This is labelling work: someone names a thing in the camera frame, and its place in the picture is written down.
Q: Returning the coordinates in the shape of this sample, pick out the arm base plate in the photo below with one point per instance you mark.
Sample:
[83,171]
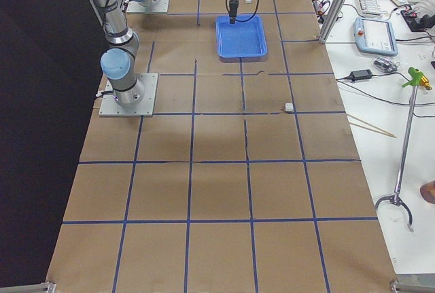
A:
[160,8]
[138,101]

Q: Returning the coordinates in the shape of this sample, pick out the blue plastic tray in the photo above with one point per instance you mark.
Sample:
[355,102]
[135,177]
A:
[241,39]

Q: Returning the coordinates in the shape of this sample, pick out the teach pendant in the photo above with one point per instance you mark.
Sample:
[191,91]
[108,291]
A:
[375,37]

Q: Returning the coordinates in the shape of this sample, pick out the reacher grabber tool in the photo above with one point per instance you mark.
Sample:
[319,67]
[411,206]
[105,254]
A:
[395,199]

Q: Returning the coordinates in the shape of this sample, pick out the aluminium frame post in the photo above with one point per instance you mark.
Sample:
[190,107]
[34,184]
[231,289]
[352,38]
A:
[330,20]

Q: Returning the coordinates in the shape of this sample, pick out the black power adapter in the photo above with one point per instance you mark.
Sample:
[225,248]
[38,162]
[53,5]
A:
[358,75]

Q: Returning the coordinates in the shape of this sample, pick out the wooden chopstick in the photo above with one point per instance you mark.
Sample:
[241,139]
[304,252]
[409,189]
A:
[354,121]

